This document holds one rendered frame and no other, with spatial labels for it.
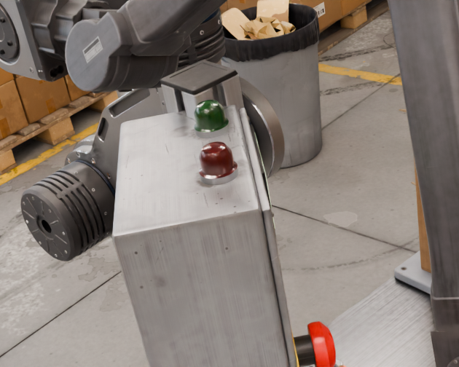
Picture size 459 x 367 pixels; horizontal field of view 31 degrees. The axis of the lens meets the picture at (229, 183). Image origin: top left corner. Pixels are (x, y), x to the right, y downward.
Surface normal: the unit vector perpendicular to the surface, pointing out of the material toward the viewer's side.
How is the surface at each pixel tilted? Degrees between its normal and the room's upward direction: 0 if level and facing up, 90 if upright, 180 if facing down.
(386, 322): 0
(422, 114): 70
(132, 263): 90
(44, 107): 93
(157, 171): 0
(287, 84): 99
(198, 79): 0
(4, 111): 90
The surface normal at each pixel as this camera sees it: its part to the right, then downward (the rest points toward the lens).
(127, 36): 0.69, -0.19
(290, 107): 0.26, 0.47
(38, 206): -0.67, 0.46
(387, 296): -0.17, -0.86
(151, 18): -0.57, 0.11
